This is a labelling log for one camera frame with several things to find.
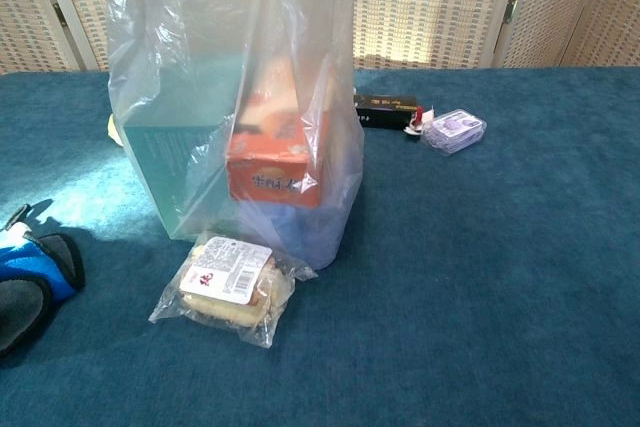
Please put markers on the black screen hinge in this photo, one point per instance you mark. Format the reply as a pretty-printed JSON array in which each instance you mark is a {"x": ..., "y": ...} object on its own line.
[
  {"x": 59, "y": 14},
  {"x": 509, "y": 12}
]

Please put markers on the yellow round object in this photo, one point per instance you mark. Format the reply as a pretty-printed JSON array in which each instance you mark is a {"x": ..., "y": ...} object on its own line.
[{"x": 116, "y": 132}]

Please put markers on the pale blue soft package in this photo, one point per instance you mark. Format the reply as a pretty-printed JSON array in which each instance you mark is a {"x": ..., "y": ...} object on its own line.
[{"x": 310, "y": 232}]

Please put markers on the teal table cover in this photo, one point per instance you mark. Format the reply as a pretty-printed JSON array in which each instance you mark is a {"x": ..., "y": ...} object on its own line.
[{"x": 450, "y": 272}]

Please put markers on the teal cardboard box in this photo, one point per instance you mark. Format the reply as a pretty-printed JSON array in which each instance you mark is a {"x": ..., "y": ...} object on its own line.
[{"x": 160, "y": 172}]

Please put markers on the blue black neoprene brace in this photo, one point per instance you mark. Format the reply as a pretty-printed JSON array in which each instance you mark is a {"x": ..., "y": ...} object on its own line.
[{"x": 30, "y": 257}]

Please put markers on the woven folding screen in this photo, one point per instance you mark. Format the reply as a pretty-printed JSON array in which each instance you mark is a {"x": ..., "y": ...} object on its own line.
[{"x": 425, "y": 7}]

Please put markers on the pastry in clear wrapper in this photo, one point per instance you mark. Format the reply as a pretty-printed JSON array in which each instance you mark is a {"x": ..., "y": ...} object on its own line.
[{"x": 225, "y": 287}]

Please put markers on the black box gold lettering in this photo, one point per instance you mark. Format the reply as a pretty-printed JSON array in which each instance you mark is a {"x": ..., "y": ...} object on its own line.
[{"x": 387, "y": 114}]

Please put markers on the clear case purple cards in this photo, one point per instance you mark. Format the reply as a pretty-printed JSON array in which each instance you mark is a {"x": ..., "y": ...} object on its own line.
[{"x": 455, "y": 131}]

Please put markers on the clear plastic bag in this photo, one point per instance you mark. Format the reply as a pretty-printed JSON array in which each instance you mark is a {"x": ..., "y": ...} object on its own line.
[{"x": 175, "y": 47}]

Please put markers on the orange cardboard box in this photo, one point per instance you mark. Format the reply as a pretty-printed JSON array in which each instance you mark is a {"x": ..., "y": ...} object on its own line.
[{"x": 272, "y": 182}]

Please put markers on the small red white packet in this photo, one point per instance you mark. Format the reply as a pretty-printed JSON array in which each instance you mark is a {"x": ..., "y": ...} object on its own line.
[{"x": 415, "y": 123}]

